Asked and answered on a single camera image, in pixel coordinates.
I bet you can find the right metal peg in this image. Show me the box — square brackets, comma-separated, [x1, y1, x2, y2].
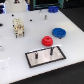
[49, 46, 54, 56]

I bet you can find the black framed peg base plate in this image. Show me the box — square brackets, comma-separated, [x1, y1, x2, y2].
[26, 46, 66, 68]

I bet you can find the beige connector block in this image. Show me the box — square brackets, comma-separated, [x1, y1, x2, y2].
[13, 18, 24, 37]

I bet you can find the small blue part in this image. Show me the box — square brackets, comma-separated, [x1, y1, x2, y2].
[48, 6, 58, 13]

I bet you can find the red gear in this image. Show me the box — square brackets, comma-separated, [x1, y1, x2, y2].
[42, 36, 53, 46]

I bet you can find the blue gear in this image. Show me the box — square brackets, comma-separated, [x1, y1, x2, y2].
[52, 28, 66, 38]

